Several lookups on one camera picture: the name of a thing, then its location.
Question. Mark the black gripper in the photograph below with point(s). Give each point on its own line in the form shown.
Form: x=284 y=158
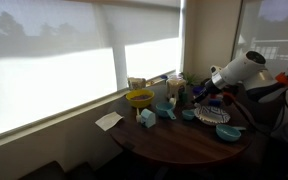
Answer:
x=208 y=88

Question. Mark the green cylinder block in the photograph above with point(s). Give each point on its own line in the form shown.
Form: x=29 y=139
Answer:
x=184 y=97

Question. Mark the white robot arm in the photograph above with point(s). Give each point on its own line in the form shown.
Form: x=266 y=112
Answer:
x=249 y=69

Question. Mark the blue cylinder block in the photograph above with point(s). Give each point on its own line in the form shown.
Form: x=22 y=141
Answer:
x=215 y=102

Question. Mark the glass sugar jar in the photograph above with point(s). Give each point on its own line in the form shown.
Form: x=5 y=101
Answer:
x=176 y=86

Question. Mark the dark blue bowl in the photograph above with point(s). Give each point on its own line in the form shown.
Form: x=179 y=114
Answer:
x=197 y=90

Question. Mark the small green plant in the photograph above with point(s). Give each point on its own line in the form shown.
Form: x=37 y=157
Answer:
x=191 y=79

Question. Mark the blue patterned paper plate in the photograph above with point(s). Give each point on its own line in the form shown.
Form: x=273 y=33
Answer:
x=211 y=115

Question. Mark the small teal cup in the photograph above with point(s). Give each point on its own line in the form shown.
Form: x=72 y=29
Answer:
x=188 y=114

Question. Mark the white plastic spoon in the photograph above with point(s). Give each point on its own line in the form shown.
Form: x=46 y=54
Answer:
x=173 y=101

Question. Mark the teal measuring scoop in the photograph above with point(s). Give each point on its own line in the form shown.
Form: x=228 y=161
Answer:
x=229 y=133

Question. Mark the dark chair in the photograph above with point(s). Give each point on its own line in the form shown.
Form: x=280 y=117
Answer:
x=266 y=158

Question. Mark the light blue small box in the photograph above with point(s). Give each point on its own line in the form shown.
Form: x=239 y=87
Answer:
x=148 y=118

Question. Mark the yellow bowl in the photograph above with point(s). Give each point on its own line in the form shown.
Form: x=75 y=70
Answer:
x=140 y=98

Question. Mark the white paper sheet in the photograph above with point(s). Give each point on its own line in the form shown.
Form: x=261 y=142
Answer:
x=108 y=121

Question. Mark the teal measuring cup with handle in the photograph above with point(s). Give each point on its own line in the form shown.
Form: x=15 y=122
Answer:
x=165 y=109

